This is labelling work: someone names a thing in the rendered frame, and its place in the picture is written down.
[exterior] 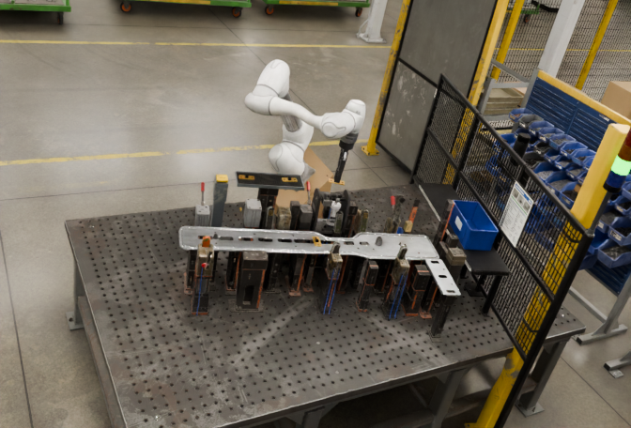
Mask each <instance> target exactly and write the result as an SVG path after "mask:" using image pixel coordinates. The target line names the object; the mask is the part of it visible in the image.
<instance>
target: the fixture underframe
mask: <svg viewBox="0 0 631 428"><path fill-rule="evenodd" d="M73 288H74V311H73V312H67V313H66V317H67V320H68V324H69V331H72V330H76V329H85V333H86V337H87V340H88V343H89V347H90V350H91V354H92V357H93V360H94V364H95V367H96V371H97V374H98V378H99V382H100V387H101V390H102V394H103V397H104V401H105V404H106V407H107V411H108V414H109V418H110V422H111V424H112V428H124V425H123V422H122V419H121V416H120V413H119V409H118V406H117V403H116V399H115V394H114V391H113V388H112V384H111V381H110V378H109V375H108V372H107V368H106V365H105V362H104V358H103V355H102V352H101V349H100V343H99V340H98V337H97V333H96V331H95V327H94V324H93V321H92V317H91V314H90V311H89V308H88V305H87V301H86V298H85V292H84V289H83V286H82V283H81V280H80V276H79V273H78V269H77V267H76V264H75V260H74V257H73ZM570 338H571V336H570V337H566V338H563V339H559V340H557V341H553V342H549V343H546V344H543V345H542V346H543V347H544V349H543V351H542V353H541V355H540V357H539V359H538V360H537V362H536V364H535V366H534V369H533V368H532V367H531V370H530V373H529V375H528V377H527V379H526V381H525V383H524V385H523V387H522V389H521V391H520V393H519V395H518V397H517V399H516V402H515V406H516V407H517V409H518V410H519V411H520V412H521V413H522V414H523V416H524V417H525V418H527V417H529V416H532V415H534V414H537V413H540V412H543V411H545V410H544V409H543V408H542V407H541V406H540V405H539V404H538V400H539V398H540V396H541V394H542V392H543V390H544V388H545V386H546V383H547V381H548V379H549V378H550V376H551V374H552V372H553V370H554V368H555V366H556V364H557V362H558V360H559V358H560V356H561V354H562V351H563V349H564V348H565V346H566V344H567V342H569V341H570ZM482 361H483V360H482ZM482 361H478V362H474V363H472V364H468V365H465V366H461V367H457V368H454V369H451V370H447V371H444V372H440V373H436V374H431V375H428V376H424V377H420V378H417V379H413V380H409V381H407V382H403V383H400V384H396V385H392V386H389V387H386V388H382V389H379V390H372V391H369V392H366V393H363V394H359V395H355V396H352V397H348V398H345V399H342V400H338V401H335V402H331V403H327V404H324V405H318V406H315V407H311V408H307V409H304V410H301V411H298V412H294V413H290V414H287V415H283V416H280V417H277V418H273V419H270V420H263V421H260V422H257V423H253V424H250V425H246V426H242V427H239V428H250V427H253V426H256V425H260V424H263V423H267V422H270V421H272V422H273V423H274V425H275V427H276V428H293V426H292V425H291V423H290V421H289V419H291V420H293V421H294V422H296V423H297V424H296V428H317V427H318V424H319V420H320V419H321V418H322V417H323V416H324V415H326V414H327V413H328V412H329V411H330V410H331V409H332V408H334V407H335V406H336V405H337V404H338V403H339V402H343V401H347V400H351V399H354V398H358V397H362V396H364V395H368V394H371V393H375V392H379V391H382V390H387V389H391V388H395V387H398V386H402V385H405V384H406V385H407V386H408V388H409V389H410V391H411V392H412V393H413V395H414V396H415V397H416V399H417V400H418V402H419V403H420V404H421V406H422V407H423V410H420V411H417V412H413V413H410V414H407V415H404V416H401V417H398V418H395V419H391V420H386V421H383V422H380V423H377V424H374V425H370V426H367V427H364V428H440V426H441V423H442V421H443V420H445V419H446V418H449V417H452V416H455V415H458V414H460V413H463V412H466V411H468V410H471V409H473V408H474V407H477V406H480V405H484V404H485V402H486V399H487V397H488V395H489V393H490V391H491V390H492V389H488V390H480V391H477V392H473V393H472V394H469V395H466V396H464V397H461V398H459V399H456V400H453V398H454V394H455V392H456V389H457V387H458V384H459V382H460V379H461V377H462V376H463V375H465V374H466V373H467V372H468V371H469V370H470V369H472V368H473V367H474V366H475V365H476V364H477V363H479V362H482ZM432 376H436V377H437V378H438V379H439V382H438V384H437V386H436V389H435V392H434V394H433V396H432V395H431V393H430V392H429V391H428V390H427V388H426V387H425V386H424V384H423V383H422V381H421V380H422V379H426V378H429V377H432Z"/></svg>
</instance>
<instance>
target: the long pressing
mask: <svg viewBox="0 0 631 428"><path fill-rule="evenodd" d="M214 232H215V233H214ZM214 234H217V235H218V239H214V238H213V236H214ZM254 234H255V235H254ZM204 236H209V237H212V238H213V239H211V240H210V244H212V245H213V250H214V251H221V252H242V250H254V251H267V252H277V253H306V254H330V251H331V247H332V244H321V245H322V246H321V247H317V246H315V244H314V243H296V242H295V241H294V240H295V239H296V240H313V238H312V237H319V239H320V241H339V242H340V245H341V248H340V251H339V252H340V254H341V255H357V256H360V257H364V258H368V259H387V260H394V259H395V257H396V255H397V254H398V251H399V249H400V247H401V246H402V245H405V244H406V245H407V246H408V252H407V253H406V256H405V257H406V258H407V260H417V261H425V259H439V255H438V253H437V251H436V249H435V248H434V246H433V244H432V242H431V240H430V239H429V238H428V236H425V235H411V234H389V233H366V232H360V233H358V234H357V235H355V236H354V237H351V238H346V237H325V236H323V235H321V234H319V233H318V232H315V231H294V230H271V229H249V228H227V227H205V226H182V227H180V229H179V231H178V240H179V247H180V248H181V249H183V250H192V251H197V249H198V244H202V240H203V239H199V238H198V237H204ZM219 237H232V238H233V240H219ZM240 237H247V238H252V239H253V241H241V240H239V238H240ZM377 237H382V241H381V245H380V246H378V245H376V244H375V243H376V239H377ZM259 238H270V239H272V242H267V241H259V240H258V239H259ZM278 239H290V240H291V241H292V242H279V241H278ZM344 242H353V243H354V245H346V244H344ZM360 242H367V243H368V244H369V245H361V244H360ZM400 242H401V245H399V243H400ZM216 243H217V244H216ZM295 246H297V247H295ZM358 248H359V249H358ZM373 249H374V250H373ZM418 252H419V253H418Z"/></svg>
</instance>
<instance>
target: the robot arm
mask: <svg viewBox="0 0 631 428"><path fill-rule="evenodd" d="M288 89H289V67H288V65H287V64H286V63H285V62H284V61H282V60H273V61H271V62H270V63H269V64H267V66H266V67H265V68H264V70H263V72H262V73H261V75H260V77H259V80H258V82H257V85H256V87H255V89H254V91H253V93H249V94H248V95H247V96H246V98H245V101H244V103H245V106H246V107H247V108H248V109H249V110H251V111H252V112H254V113H257V114H260V115H279V116H280V117H281V118H282V120H283V122H284V124H283V141H282V142H281V143H280V144H278V145H275V146H274V147H273V148H272V149H271V150H270V152H269V162H270V164H271V166H272V168H273V169H274V170H275V171H276V172H277V173H278V174H288V175H301V178H302V181H303V184H304V183H305V182H306V181H307V180H308V179H309V178H310V177H311V176H312V175H313V174H314V173H315V172H316V170H315V169H314V168H311V167H310V166H309V165H308V164H307V163H306V162H305V161H304V159H303V153H304V151H305V150H306V148H307V146H308V145H309V143H310V141H311V138H312V135H313V132H314V128H317V129H320V130H321V132H322V133H323V134H324V136H326V137H327V138H330V139H338V138H340V142H339V146H340V147H341V152H340V156H339V161H338V163H337V164H338V165H337V167H338V168H336V172H335V176H334V182H337V183H340V180H341V176H342V173H343V172H344V168H345V165H346V160H347V156H348V150H351V149H353V147H354V144H355V143H356V142H357V139H358V135H359V132H360V129H361V128H362V124H363V121H364V118H365V111H366V108H365V104H364V103H363V102H362V101H360V100H357V99H352V100H351V101H350V102H349V103H348V104H347V106H346V108H345V109H344V111H343V112H341V113H329V114H328V113H326V114H324V115H323V116H316V115H313V114H311V113H310V112H309V111H307V110H306V109H305V108H303V107H302V106H300V105H298V104H296V103H293V101H292V99H291V97H290V95H289V92H288Z"/></svg>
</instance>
